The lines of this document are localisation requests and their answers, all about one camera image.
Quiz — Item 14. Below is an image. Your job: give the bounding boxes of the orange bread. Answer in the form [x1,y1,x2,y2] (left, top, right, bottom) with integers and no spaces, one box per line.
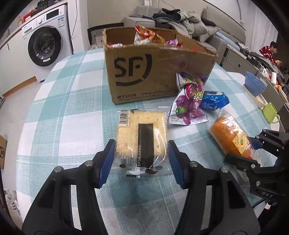
[209,110,260,161]

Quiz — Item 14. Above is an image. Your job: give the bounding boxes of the cracker packet with black label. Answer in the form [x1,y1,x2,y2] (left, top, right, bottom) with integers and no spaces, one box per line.
[112,106,172,178]

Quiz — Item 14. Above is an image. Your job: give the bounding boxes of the purple candy snack bag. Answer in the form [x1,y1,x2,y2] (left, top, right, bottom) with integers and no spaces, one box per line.
[168,72,208,126]

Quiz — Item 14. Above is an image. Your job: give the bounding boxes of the blue Oreo cookie packet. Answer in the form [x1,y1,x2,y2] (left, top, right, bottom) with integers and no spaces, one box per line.
[200,91,230,111]

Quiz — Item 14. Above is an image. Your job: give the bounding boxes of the red instant noodle packet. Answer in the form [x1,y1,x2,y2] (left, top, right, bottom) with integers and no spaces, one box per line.
[176,42,200,52]

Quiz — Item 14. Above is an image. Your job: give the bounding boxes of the green mug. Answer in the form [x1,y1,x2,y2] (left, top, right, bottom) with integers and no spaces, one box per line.
[262,102,280,124]

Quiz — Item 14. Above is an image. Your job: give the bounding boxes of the white plate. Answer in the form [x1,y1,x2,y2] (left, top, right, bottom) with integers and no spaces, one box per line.
[242,84,267,109]

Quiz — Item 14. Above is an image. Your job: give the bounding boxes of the stacked blue bowls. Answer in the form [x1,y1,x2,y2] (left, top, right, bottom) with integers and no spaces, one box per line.
[244,71,267,97]

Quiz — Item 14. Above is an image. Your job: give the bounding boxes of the person in red sweater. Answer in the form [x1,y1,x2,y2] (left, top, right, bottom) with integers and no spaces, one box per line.
[259,41,282,66]

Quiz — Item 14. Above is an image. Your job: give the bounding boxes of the small cardboard box on floor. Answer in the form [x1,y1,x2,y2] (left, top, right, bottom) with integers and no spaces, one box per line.
[0,136,7,169]

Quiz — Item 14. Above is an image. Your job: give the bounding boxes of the brown SF cardboard box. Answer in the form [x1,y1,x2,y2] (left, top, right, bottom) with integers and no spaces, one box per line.
[103,27,218,104]

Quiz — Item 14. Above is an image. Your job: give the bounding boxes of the grey fabric sofa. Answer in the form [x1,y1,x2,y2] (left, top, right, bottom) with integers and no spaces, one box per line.
[122,4,246,64]

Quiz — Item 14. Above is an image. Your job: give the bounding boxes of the purple candy bag in box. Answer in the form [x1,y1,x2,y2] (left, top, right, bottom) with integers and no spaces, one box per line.
[166,39,178,47]

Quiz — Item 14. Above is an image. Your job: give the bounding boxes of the black patterned chair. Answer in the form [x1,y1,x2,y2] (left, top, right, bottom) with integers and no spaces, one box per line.
[87,23,124,48]

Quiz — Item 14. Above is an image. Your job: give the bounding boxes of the white chips bag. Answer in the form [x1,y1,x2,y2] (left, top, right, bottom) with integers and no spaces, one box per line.
[134,25,166,45]

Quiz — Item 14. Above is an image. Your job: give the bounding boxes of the white front-load washing machine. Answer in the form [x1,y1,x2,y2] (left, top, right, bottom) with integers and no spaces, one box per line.
[21,3,72,82]

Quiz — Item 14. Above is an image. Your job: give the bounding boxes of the pile of grey jackets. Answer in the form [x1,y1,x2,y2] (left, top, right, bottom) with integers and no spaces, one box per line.
[152,8,220,38]

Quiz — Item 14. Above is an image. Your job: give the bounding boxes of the black microwave oven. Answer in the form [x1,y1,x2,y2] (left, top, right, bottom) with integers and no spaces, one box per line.
[36,0,54,11]

